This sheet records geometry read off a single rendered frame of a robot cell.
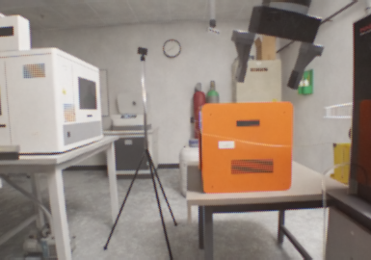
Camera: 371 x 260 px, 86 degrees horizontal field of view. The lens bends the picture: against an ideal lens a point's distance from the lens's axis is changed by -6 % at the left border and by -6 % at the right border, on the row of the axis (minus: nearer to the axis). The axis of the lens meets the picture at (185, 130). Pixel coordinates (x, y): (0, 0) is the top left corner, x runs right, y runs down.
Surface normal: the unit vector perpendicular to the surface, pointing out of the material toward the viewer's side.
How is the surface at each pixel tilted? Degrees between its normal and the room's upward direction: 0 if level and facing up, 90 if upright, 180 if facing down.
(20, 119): 90
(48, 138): 90
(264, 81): 90
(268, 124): 90
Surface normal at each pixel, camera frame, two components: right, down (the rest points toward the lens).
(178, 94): 0.00, 0.09
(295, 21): 0.10, 0.47
